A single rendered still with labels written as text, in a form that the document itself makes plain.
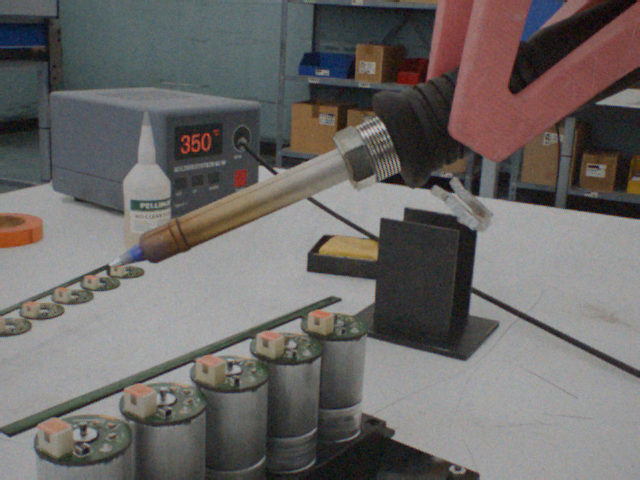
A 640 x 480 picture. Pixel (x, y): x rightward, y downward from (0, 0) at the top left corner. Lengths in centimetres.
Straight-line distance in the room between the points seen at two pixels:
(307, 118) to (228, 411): 460
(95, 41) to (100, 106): 558
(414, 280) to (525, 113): 27
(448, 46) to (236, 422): 13
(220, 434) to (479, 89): 13
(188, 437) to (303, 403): 5
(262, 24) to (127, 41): 111
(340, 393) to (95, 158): 45
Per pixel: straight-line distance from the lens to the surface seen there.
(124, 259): 20
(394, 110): 19
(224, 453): 26
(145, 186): 59
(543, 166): 439
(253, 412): 26
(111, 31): 618
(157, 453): 24
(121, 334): 46
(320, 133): 482
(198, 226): 20
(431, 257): 44
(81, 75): 639
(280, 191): 19
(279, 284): 54
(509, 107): 19
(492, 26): 19
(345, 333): 30
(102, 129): 70
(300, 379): 28
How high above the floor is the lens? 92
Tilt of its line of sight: 15 degrees down
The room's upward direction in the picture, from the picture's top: 3 degrees clockwise
